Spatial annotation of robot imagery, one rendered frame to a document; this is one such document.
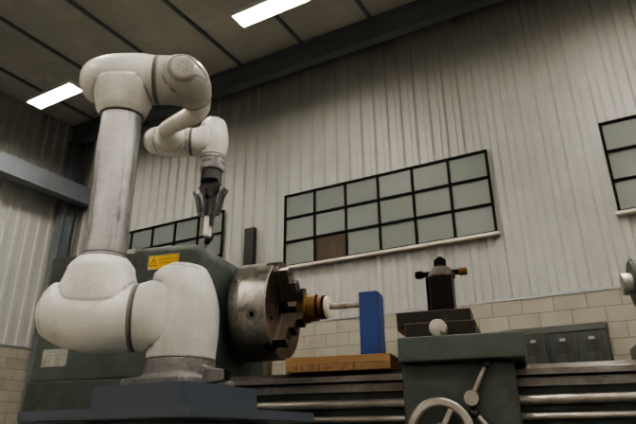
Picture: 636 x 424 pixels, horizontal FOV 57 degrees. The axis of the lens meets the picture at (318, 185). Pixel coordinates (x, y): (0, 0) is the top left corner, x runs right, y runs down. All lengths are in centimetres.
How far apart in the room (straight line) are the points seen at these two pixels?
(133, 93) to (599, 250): 750
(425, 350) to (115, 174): 86
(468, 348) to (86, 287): 89
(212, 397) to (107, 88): 79
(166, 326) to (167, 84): 61
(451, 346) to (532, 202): 740
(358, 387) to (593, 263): 694
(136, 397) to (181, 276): 27
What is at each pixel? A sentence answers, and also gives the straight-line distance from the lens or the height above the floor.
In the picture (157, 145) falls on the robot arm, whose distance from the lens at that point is 209.
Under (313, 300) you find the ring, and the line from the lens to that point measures 187.
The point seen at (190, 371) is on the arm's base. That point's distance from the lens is 131.
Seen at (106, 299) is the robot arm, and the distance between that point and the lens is 137.
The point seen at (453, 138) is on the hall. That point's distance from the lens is 953.
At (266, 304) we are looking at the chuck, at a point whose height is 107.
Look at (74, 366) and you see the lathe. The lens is 199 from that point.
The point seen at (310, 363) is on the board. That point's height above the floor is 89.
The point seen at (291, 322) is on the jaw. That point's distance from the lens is 186.
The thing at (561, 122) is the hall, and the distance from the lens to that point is 919.
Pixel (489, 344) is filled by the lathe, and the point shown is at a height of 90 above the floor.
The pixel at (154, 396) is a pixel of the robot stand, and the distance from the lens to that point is 125.
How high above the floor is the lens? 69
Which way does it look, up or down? 24 degrees up
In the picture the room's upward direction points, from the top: straight up
